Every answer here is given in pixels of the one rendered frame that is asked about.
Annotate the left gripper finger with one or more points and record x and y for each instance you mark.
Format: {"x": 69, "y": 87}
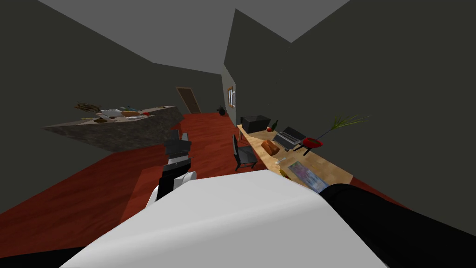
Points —
{"x": 185, "y": 137}
{"x": 175, "y": 135}

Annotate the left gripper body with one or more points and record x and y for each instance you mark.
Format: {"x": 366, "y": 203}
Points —
{"x": 177, "y": 149}

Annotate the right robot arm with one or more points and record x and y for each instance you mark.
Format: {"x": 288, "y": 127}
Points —
{"x": 401, "y": 230}

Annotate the brown door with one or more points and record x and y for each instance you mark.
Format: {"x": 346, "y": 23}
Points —
{"x": 189, "y": 100}

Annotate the small black round object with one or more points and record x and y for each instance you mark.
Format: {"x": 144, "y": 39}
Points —
{"x": 222, "y": 110}

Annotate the grey stone kitchen counter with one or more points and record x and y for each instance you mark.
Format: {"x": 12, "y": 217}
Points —
{"x": 122, "y": 134}

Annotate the black chair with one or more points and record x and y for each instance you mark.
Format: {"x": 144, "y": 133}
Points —
{"x": 243, "y": 153}

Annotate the wood framed window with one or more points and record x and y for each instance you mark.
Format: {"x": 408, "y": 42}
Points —
{"x": 231, "y": 97}

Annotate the black box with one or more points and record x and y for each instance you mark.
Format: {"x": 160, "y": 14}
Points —
{"x": 255, "y": 123}

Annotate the brown bread loaf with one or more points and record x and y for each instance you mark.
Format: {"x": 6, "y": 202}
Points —
{"x": 270, "y": 147}

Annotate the dark green bottle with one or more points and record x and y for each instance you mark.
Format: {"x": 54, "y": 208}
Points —
{"x": 275, "y": 126}

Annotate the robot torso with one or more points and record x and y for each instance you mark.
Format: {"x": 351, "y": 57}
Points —
{"x": 238, "y": 223}

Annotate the silver fork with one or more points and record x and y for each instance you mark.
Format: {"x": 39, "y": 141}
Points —
{"x": 280, "y": 161}

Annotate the black and grey laptop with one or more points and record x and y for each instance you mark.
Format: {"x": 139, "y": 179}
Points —
{"x": 288, "y": 138}

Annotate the olive brown oblong object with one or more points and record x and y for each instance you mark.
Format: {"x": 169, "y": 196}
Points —
{"x": 285, "y": 174}

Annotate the red potted plant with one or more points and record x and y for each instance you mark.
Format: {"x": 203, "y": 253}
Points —
{"x": 311, "y": 142}

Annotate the colourful flat book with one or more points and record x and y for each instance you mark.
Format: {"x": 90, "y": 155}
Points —
{"x": 306, "y": 175}

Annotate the light wooden table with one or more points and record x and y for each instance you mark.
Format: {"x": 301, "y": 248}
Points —
{"x": 327, "y": 167}

